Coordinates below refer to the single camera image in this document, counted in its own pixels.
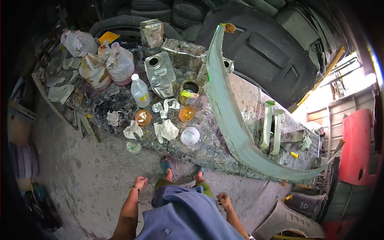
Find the person's body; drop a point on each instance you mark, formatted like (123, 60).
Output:
(186, 216)

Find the square metal can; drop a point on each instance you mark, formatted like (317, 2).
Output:
(160, 75)

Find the small round metal lid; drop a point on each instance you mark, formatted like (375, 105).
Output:
(156, 107)

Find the grey car fender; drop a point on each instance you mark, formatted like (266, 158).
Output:
(285, 223)

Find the paint spattered wide can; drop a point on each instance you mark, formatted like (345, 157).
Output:
(183, 55)

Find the black plastic bin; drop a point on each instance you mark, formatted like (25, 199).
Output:
(304, 204)

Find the white plastic bottle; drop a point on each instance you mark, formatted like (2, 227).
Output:
(140, 93)

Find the folded white paper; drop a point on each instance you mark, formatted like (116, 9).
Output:
(61, 93)

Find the yellow plastic container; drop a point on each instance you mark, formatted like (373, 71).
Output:
(108, 37)

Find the pale green trim strip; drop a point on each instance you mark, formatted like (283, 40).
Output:
(267, 126)
(277, 135)

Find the clear plastic cup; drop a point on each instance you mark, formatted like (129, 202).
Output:
(133, 147)

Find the small crumpled white rag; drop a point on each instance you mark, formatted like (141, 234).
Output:
(113, 118)

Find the person's left fingers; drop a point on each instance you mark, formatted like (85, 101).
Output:
(144, 181)

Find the clear jug with pink liquid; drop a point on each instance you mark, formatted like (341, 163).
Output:
(121, 67)

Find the person's right fingers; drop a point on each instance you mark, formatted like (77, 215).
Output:
(220, 198)

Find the white plastic cup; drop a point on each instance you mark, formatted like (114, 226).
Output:
(190, 136)

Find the person's left hand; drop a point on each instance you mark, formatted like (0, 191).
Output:
(139, 182)

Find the pale green rag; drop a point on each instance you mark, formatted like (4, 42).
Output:
(306, 143)

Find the small open metal can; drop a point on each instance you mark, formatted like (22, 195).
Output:
(228, 64)

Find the red car panel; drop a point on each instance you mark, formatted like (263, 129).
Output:
(358, 150)

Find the round tin with green paint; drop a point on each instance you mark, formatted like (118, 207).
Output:
(188, 94)

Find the orange tape piece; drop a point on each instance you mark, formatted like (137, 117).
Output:
(229, 28)

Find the person's legs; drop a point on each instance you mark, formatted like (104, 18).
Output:
(166, 168)

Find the small yellow piece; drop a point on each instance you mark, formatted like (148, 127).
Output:
(294, 154)

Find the white jug with rag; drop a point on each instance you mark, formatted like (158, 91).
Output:
(79, 43)

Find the pale green car bumper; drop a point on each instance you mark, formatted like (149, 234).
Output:
(229, 120)

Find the long white rag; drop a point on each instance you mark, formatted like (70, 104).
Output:
(166, 106)

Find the stack of tyres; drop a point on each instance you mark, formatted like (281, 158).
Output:
(168, 12)

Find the paint spattered tall can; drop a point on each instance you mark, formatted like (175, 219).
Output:
(152, 33)

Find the grey metal bracket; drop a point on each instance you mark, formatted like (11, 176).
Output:
(292, 138)

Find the large crumpled white rag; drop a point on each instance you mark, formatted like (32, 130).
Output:
(166, 130)

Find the black curved car part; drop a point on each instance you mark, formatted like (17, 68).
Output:
(120, 24)

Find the orange plastic cup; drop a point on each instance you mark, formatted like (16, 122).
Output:
(187, 114)
(143, 117)

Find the person's right hand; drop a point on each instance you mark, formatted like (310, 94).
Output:
(224, 200)

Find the brown stained plastic jug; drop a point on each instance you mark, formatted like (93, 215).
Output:
(94, 73)

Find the large black car panel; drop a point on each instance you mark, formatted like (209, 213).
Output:
(270, 54)

